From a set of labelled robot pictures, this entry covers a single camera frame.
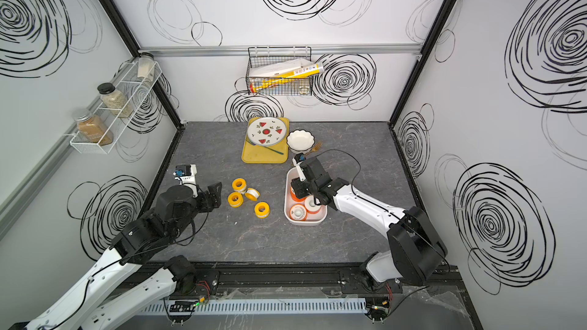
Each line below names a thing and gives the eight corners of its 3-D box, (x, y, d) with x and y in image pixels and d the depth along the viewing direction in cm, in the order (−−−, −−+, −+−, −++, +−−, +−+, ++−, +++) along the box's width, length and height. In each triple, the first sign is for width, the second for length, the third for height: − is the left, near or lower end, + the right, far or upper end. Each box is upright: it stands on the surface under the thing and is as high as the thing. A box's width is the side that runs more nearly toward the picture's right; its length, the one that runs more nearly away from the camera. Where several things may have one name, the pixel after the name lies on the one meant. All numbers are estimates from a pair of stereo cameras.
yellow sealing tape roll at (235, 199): (227, 208, 92) (226, 205, 90) (230, 195, 96) (228, 192, 94) (242, 208, 92) (241, 205, 90) (244, 195, 96) (243, 192, 94)
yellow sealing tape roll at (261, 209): (254, 218, 90) (253, 216, 88) (255, 204, 93) (255, 202, 92) (268, 218, 90) (268, 216, 88) (269, 204, 93) (269, 202, 92)
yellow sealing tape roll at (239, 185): (231, 192, 97) (230, 189, 95) (234, 180, 101) (233, 177, 99) (245, 192, 97) (244, 189, 95) (247, 180, 101) (246, 177, 99)
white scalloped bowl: (286, 153, 109) (285, 149, 107) (286, 133, 118) (286, 129, 115) (314, 153, 109) (315, 149, 107) (313, 133, 118) (313, 129, 115)
